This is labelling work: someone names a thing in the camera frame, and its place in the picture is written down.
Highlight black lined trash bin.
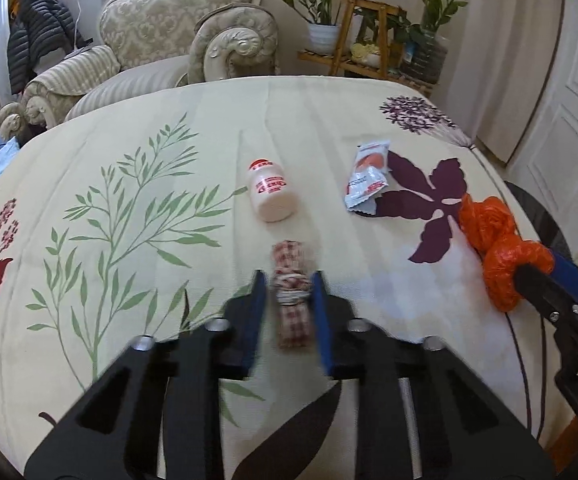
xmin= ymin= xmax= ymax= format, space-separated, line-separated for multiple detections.
xmin=505 ymin=181 xmax=572 ymax=261

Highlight orange plastic bag ball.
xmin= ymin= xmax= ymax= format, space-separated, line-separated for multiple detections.
xmin=458 ymin=193 xmax=555 ymax=313

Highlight checkered twine bundle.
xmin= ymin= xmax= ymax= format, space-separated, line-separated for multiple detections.
xmin=272 ymin=240 xmax=313 ymax=349

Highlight white red snack packet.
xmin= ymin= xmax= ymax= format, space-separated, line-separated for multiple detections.
xmin=344 ymin=140 xmax=390 ymax=216

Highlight small white yogurt bottle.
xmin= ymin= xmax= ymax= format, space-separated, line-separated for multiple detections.
xmin=248 ymin=158 xmax=298 ymax=223

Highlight white panel door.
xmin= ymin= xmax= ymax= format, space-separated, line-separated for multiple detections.
xmin=507 ymin=0 xmax=578 ymax=264

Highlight floral cream tablecloth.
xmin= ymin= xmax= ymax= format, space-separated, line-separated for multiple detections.
xmin=0 ymin=76 xmax=571 ymax=470

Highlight white curtain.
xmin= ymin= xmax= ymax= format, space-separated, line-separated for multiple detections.
xmin=262 ymin=0 xmax=564 ymax=162

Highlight wooden plant stand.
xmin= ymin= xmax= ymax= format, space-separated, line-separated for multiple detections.
xmin=298 ymin=0 xmax=434 ymax=98

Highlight small yellow flower pot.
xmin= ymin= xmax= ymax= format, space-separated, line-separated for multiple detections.
xmin=350 ymin=42 xmax=380 ymax=70

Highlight tall plant in dark pot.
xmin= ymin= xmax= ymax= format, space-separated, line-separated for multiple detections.
xmin=401 ymin=0 xmax=468 ymax=84

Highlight ornate cream armchair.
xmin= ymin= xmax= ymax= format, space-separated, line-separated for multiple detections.
xmin=0 ymin=0 xmax=279 ymax=139

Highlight black puffer jacket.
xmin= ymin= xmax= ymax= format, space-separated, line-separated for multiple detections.
xmin=7 ymin=0 xmax=86 ymax=94

